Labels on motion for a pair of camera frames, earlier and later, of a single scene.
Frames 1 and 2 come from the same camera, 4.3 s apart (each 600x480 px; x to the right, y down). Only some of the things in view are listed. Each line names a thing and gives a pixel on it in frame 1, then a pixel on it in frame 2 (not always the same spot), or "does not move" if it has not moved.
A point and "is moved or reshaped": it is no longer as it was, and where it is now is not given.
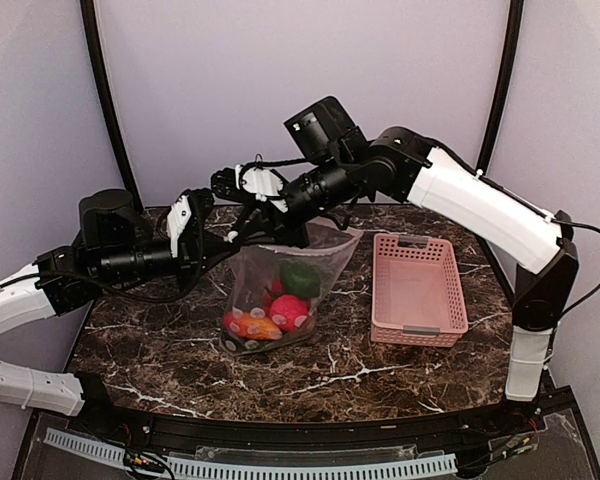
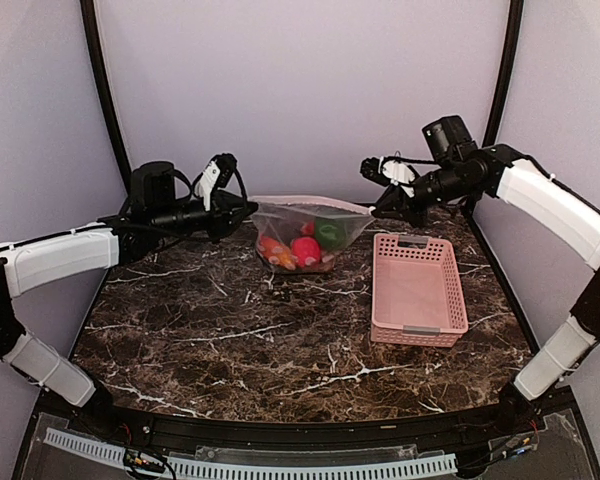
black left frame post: (100, 66) does not move
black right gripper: (280, 229) to (395, 197)
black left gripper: (199, 249) to (224, 218)
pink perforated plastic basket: (417, 294) does not move
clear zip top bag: (273, 293) is moved or reshaped
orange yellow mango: (250, 326) to (276, 252)
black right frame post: (514, 32) does not move
